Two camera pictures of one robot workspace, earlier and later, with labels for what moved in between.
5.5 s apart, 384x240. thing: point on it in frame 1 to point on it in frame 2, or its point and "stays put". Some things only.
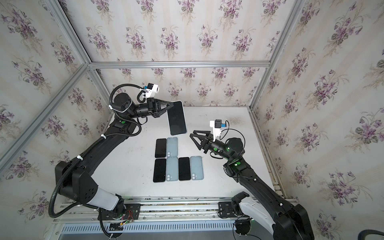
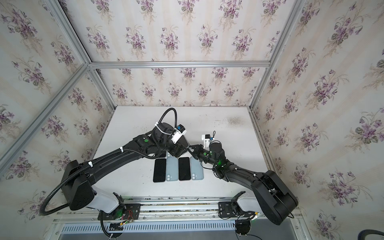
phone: x=172 y=169 stays put
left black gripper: x=153 y=107 to x=181 y=147
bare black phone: x=160 y=169 stays put
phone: x=196 y=168 stays put
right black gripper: x=207 y=144 to x=199 y=151
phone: x=177 y=118 to x=182 y=140
